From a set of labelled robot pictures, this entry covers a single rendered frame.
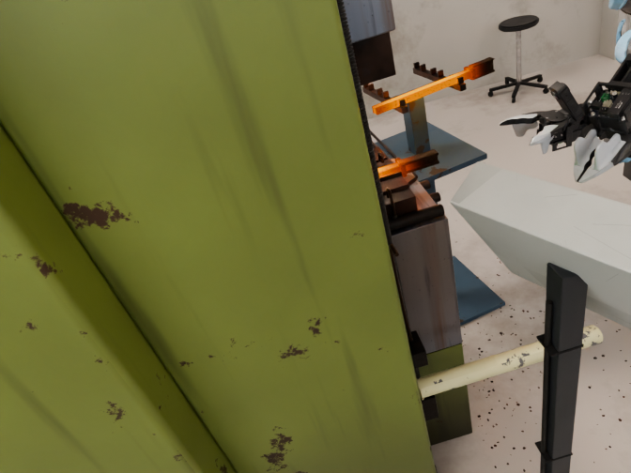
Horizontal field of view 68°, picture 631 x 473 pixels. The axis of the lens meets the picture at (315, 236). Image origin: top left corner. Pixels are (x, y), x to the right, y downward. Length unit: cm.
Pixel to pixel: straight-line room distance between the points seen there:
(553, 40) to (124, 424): 434
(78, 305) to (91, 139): 22
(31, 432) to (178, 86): 58
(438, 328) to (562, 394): 51
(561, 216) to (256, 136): 41
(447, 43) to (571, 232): 368
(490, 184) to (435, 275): 54
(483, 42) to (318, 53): 379
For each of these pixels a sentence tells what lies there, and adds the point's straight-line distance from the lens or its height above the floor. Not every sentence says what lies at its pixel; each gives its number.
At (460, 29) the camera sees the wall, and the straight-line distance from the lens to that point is 429.
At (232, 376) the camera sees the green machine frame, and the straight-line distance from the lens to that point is 92.
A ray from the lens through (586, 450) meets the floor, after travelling 184.
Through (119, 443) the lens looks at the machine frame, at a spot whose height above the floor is 96.
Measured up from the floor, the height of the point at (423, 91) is 103.
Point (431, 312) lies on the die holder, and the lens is 132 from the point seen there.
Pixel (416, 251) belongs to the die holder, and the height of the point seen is 85.
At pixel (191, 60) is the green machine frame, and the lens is 62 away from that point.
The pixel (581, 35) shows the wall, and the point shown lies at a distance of 477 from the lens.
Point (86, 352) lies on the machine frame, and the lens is 74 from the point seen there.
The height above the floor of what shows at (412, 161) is 101.
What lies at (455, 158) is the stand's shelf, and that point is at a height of 76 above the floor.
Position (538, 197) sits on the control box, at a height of 119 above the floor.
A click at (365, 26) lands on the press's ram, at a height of 139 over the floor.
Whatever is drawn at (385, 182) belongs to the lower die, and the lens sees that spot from 118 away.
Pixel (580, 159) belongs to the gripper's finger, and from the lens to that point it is 92.
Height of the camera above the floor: 157
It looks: 34 degrees down
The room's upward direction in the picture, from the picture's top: 18 degrees counter-clockwise
